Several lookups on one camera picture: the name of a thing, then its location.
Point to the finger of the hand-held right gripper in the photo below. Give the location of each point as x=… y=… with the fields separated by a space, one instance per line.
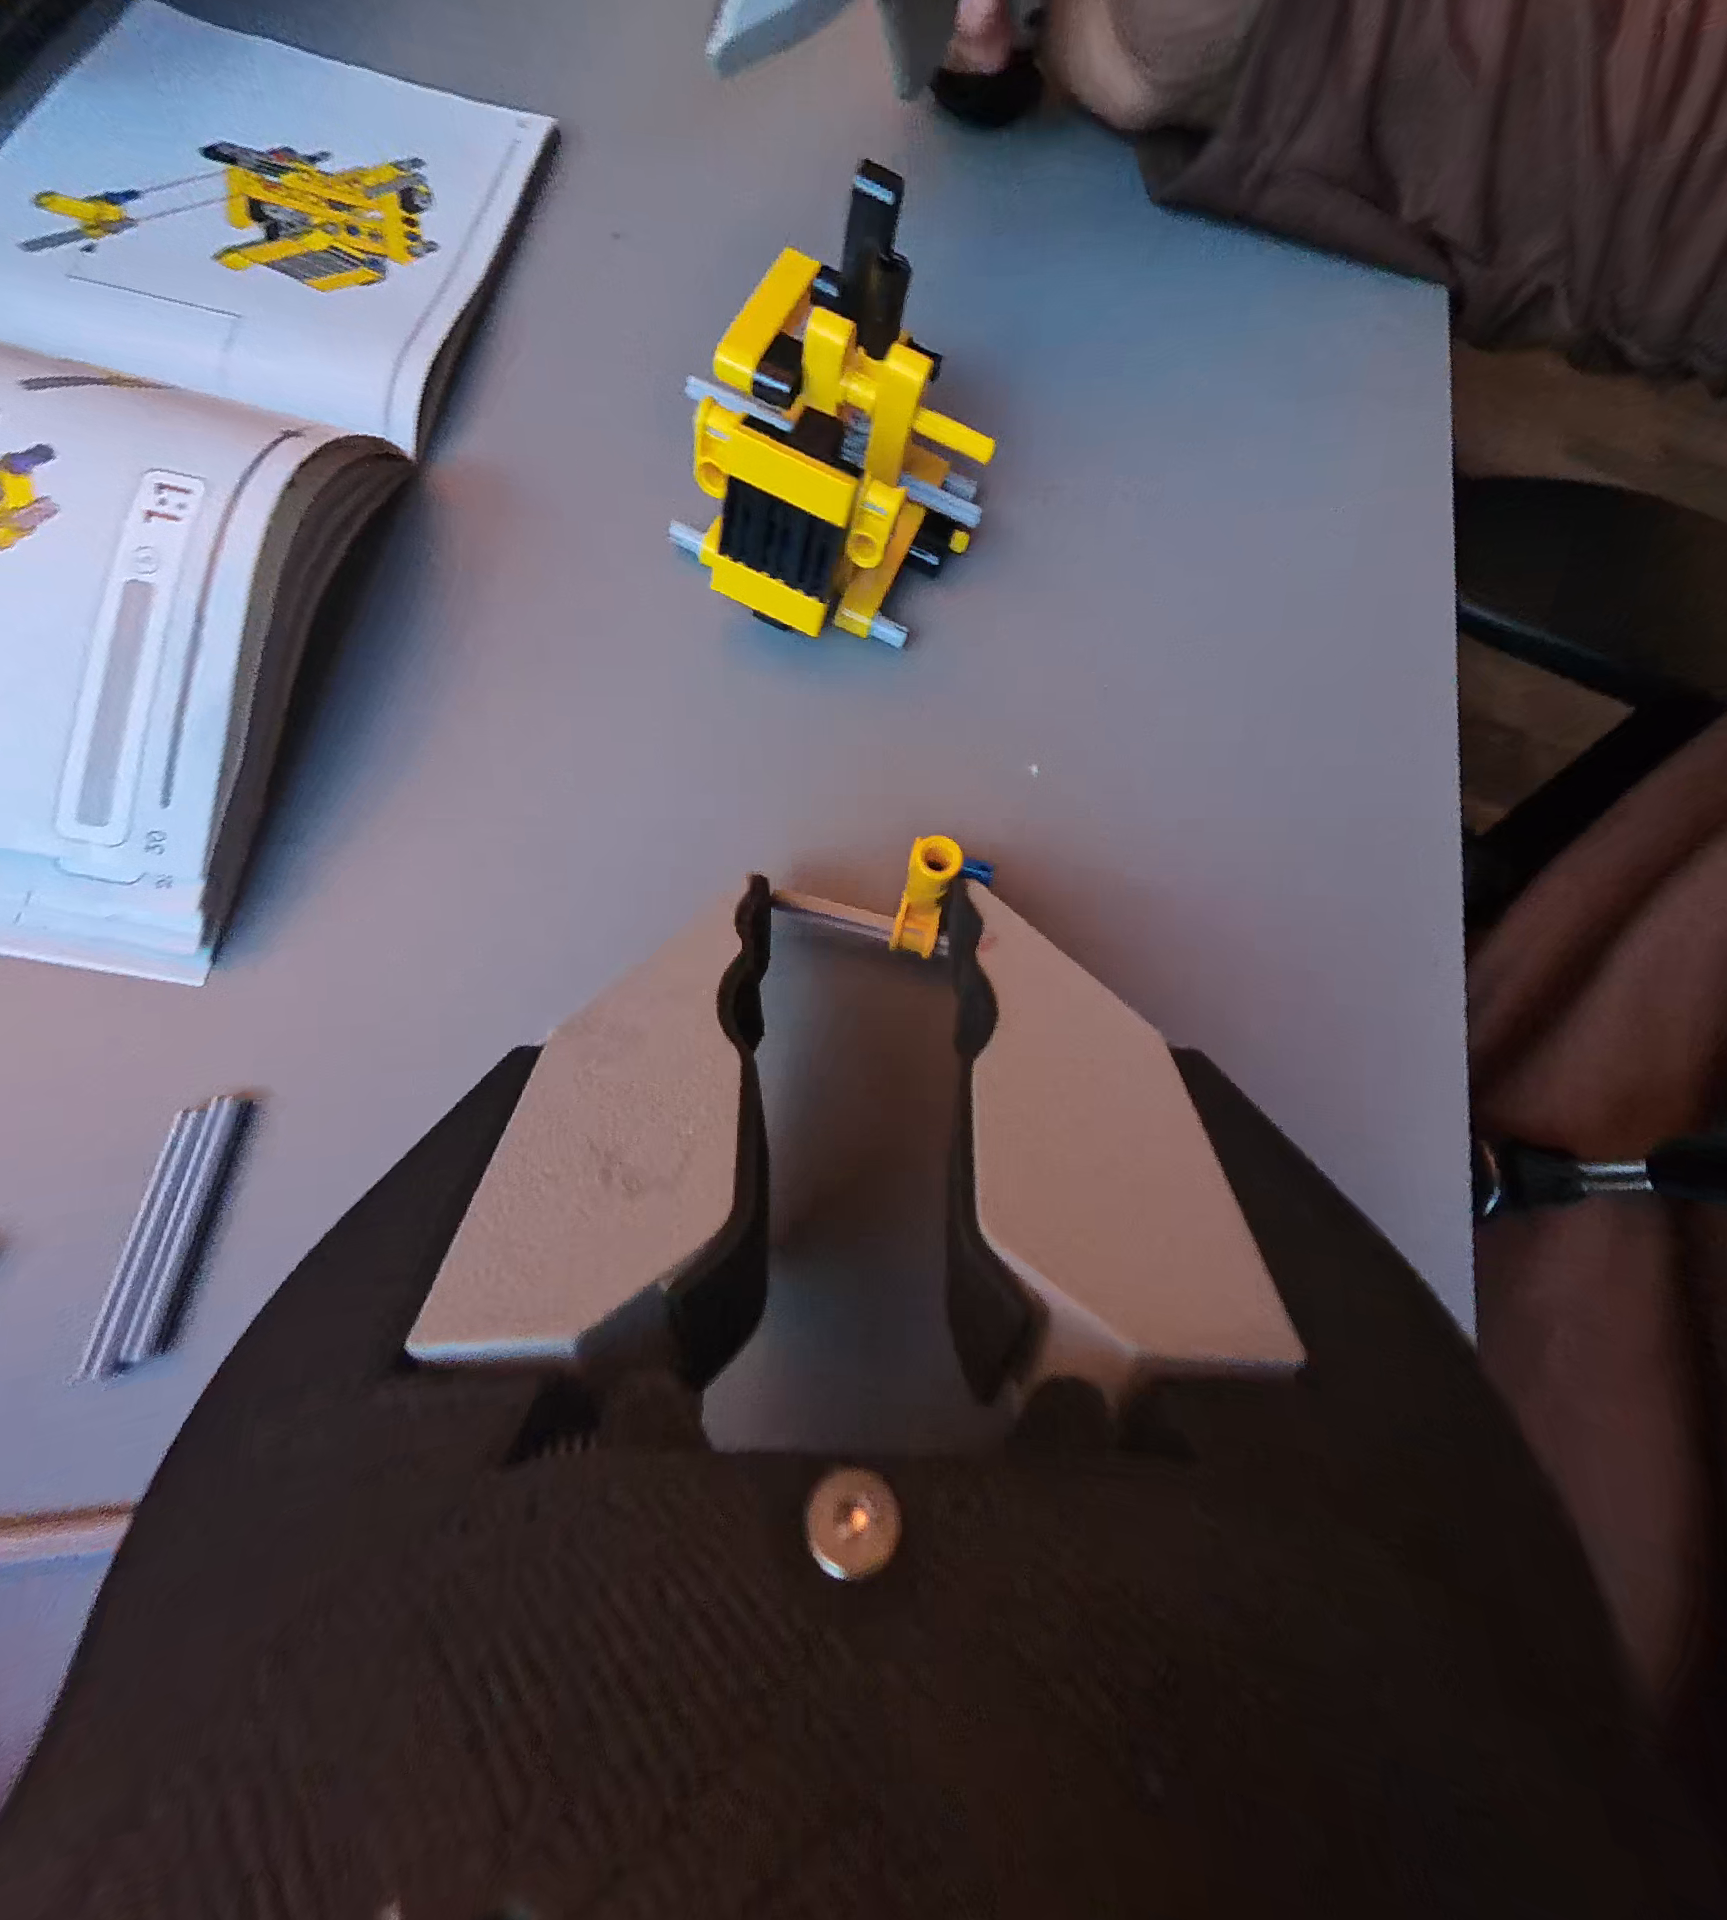
x=766 y=33
x=920 y=42

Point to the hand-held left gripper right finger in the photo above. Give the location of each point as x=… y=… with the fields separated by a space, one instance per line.
x=1104 y=1200

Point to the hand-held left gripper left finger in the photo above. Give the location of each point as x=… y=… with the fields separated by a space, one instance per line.
x=578 y=1184

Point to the small yellow lego connector assembly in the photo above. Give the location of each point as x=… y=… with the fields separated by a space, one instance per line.
x=928 y=897

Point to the yellow and black lego model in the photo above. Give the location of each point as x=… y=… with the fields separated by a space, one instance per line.
x=804 y=495

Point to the person's right forearm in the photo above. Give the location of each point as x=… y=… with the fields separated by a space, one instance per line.
x=1523 y=180

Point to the grey lego axle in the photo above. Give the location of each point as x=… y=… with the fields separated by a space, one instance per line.
x=196 y=1222
x=150 y=1245

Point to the open lego instruction booklet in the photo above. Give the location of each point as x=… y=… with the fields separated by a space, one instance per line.
x=128 y=495

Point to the person's right hand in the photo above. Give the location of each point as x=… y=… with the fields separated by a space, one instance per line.
x=1104 y=53

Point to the person's leg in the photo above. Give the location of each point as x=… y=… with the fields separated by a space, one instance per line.
x=1657 y=1424

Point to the black chair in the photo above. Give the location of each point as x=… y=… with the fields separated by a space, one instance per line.
x=1597 y=600

